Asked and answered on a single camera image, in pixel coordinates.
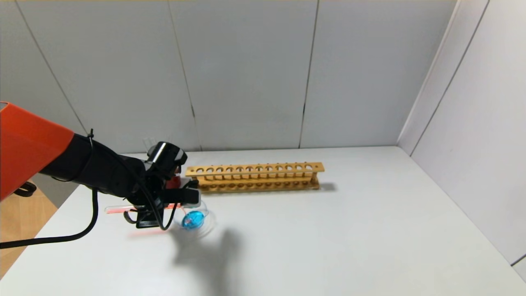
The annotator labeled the test tube with red pigment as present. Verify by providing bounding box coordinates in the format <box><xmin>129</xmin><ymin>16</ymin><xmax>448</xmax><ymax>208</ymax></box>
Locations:
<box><xmin>106</xmin><ymin>204</ymin><xmax>181</xmax><ymax>215</ymax></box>

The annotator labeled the wooden test tube rack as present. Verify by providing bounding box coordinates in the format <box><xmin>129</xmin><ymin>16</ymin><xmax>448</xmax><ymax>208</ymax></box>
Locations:
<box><xmin>186</xmin><ymin>162</ymin><xmax>325</xmax><ymax>194</ymax></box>

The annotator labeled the dark red cup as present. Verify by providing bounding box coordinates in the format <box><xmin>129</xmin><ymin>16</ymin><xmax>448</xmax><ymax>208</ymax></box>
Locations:
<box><xmin>164</xmin><ymin>164</ymin><xmax>183</xmax><ymax>190</ymax></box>

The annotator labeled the clear glass dish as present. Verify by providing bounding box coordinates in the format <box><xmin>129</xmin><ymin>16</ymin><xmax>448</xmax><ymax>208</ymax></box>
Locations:
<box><xmin>173</xmin><ymin>199</ymin><xmax>216</xmax><ymax>239</ymax></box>

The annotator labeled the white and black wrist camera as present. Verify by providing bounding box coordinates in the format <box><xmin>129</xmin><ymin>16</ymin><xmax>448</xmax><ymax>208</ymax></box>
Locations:
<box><xmin>180</xmin><ymin>188</ymin><xmax>202</xmax><ymax>207</ymax></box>

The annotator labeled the thin black camera cable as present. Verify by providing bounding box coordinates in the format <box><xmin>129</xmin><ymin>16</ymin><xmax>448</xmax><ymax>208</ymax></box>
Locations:
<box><xmin>123</xmin><ymin>181</ymin><xmax>183</xmax><ymax>231</ymax></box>

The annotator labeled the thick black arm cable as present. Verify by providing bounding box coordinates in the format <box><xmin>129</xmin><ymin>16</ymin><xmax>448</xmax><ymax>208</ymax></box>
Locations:
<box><xmin>0</xmin><ymin>187</ymin><xmax>99</xmax><ymax>250</ymax></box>

